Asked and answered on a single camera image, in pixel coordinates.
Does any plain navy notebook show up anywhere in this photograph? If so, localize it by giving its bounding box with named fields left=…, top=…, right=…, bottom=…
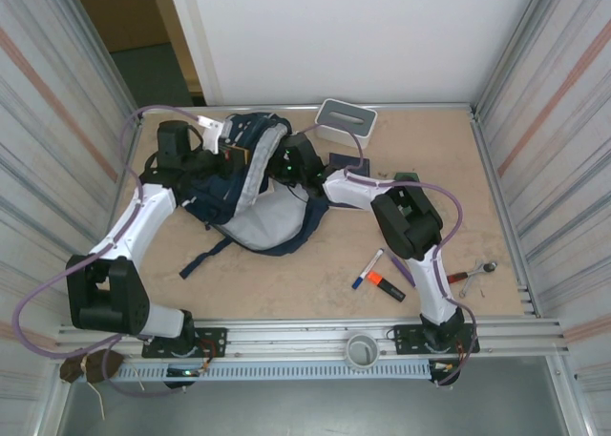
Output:
left=327, top=152, right=372, bottom=213

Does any navy blue backpack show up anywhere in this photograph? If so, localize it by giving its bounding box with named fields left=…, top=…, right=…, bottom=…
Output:
left=140, top=113, right=331, bottom=280

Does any white marker with blue cap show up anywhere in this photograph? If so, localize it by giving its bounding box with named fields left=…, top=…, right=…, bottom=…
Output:
left=351, top=248, right=386, bottom=290

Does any purple pen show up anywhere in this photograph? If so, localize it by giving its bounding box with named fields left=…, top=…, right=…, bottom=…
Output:
left=389, top=252, right=416, bottom=287

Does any orange black highlighter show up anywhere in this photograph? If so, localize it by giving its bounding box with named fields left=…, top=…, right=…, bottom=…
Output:
left=366, top=270, right=408, bottom=303

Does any white grey tissue box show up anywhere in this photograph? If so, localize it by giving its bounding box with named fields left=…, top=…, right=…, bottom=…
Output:
left=313, top=98, right=378, bottom=150

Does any brown wooden door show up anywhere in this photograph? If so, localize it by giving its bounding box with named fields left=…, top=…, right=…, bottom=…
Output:
left=70, top=0, right=201, bottom=96

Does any brown cloth bundle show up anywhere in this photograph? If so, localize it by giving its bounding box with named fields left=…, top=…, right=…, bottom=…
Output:
left=59, top=348, right=126, bottom=384

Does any aluminium side frame rail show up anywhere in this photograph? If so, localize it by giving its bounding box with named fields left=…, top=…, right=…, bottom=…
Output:
left=83, top=113, right=144, bottom=323
left=470, top=110, right=540, bottom=319

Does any thin aluminium frame rail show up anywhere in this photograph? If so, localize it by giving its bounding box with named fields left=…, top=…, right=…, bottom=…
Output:
left=140, top=102, right=478, bottom=114

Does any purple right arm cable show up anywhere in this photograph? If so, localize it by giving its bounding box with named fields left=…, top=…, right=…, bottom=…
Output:
left=291, top=123, right=481, bottom=388

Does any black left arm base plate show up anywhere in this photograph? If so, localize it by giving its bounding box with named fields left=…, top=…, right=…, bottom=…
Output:
left=141, top=327, right=228, bottom=360

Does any long aluminium frame rail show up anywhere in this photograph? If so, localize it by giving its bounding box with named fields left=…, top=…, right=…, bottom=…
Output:
left=56, top=317, right=572, bottom=359

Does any grey plastic pipe ring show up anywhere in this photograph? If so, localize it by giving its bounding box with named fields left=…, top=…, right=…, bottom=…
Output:
left=346, top=333, right=381, bottom=369

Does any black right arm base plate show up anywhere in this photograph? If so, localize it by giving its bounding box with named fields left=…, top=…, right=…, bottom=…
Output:
left=391, top=323, right=480, bottom=356

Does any grey slotted cable duct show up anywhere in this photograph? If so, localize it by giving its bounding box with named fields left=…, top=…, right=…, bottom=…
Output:
left=116, top=362, right=433, bottom=381

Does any black controller board with wires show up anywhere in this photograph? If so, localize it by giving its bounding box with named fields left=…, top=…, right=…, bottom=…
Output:
left=428, top=359, right=463, bottom=388
left=164, top=366, right=211, bottom=390

